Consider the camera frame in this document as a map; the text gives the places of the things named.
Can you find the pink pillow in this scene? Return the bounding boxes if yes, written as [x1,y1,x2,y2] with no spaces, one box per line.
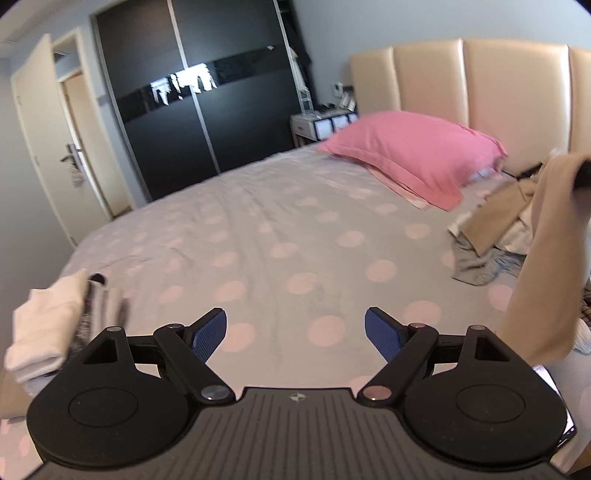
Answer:
[318,110,507,211]

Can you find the white bedside table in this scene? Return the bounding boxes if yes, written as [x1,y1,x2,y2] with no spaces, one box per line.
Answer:
[290,109,358,148]

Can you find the white room door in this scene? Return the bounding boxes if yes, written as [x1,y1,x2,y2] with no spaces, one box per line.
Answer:
[11,34,112,246]

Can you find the grey pink-dotted bed sheet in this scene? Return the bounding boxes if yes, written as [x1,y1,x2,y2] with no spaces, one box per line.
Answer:
[0,140,591,480]

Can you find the cream padded headboard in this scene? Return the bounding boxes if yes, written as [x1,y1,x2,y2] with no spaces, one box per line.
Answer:
[349,39,591,175]

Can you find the pile of unfolded clothes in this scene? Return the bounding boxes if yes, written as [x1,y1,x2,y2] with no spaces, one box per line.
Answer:
[448,162,545,287]

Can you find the stack of folded clothes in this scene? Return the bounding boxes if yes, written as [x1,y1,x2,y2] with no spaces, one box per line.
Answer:
[4,269,125,397]

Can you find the beige knit sweater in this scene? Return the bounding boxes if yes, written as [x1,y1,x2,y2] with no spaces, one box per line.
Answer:
[497,154,590,366]

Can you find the beige folded cloth under stack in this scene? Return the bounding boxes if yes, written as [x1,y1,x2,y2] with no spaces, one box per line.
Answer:
[0,369,32,420]

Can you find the black sliding wardrobe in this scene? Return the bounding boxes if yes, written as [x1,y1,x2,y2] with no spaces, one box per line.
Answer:
[93,1,308,200]

